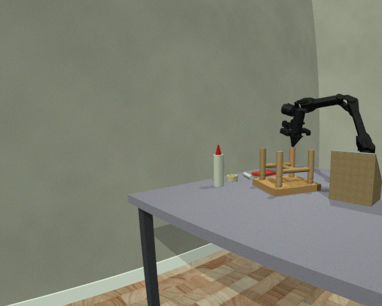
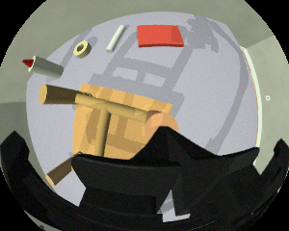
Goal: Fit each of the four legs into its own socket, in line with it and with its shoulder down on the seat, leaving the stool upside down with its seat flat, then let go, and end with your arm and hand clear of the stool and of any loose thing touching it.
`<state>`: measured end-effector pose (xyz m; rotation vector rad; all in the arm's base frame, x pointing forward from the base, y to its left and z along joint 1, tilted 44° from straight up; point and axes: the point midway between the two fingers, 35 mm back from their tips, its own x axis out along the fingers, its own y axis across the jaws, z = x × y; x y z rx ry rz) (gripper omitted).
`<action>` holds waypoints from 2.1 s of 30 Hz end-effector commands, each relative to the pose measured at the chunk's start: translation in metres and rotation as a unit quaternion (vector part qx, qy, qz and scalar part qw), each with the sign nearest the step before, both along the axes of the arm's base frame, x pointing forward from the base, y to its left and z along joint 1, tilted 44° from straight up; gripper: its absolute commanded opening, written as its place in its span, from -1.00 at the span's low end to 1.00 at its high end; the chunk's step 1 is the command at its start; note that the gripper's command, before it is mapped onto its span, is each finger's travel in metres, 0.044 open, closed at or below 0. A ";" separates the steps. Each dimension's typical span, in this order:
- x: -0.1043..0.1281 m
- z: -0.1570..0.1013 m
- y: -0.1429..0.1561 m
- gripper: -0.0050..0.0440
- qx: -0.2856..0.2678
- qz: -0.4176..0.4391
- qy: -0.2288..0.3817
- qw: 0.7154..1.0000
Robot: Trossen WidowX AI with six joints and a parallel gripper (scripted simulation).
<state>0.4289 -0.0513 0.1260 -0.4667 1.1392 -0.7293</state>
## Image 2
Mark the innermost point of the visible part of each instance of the red flat rectangular block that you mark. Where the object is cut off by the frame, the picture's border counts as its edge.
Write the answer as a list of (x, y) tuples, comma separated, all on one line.
[(159, 35)]

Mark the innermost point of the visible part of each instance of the tan wooden stool leg frame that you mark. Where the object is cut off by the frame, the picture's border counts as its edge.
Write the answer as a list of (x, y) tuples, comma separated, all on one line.
[(56, 95)]

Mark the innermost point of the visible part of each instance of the tan wooden stool seat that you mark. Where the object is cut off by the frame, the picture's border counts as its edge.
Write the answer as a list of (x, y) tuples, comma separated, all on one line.
[(126, 137)]

